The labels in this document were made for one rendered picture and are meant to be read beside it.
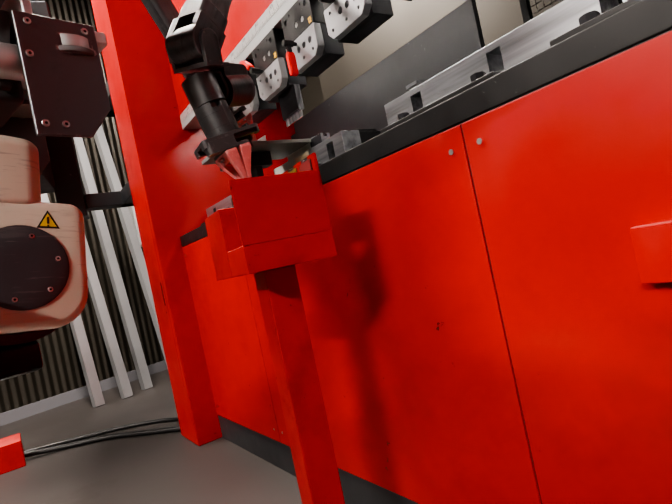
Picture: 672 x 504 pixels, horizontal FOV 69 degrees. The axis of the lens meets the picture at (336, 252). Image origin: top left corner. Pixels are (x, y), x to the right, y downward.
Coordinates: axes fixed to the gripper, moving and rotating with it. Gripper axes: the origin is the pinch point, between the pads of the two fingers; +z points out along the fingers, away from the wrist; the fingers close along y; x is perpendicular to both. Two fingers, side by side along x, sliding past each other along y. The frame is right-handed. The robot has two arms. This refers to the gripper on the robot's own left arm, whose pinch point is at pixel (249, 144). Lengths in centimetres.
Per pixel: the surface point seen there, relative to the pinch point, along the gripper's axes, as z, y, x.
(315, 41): -10.3, -22.6, -20.7
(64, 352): 40, 300, 62
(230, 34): -31, 24, -33
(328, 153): 14.2, -15.8, -8.5
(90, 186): -44, 276, -28
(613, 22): 14, -96, 5
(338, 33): -8.0, -32.2, -19.4
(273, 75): -11.3, 1.1, -21.3
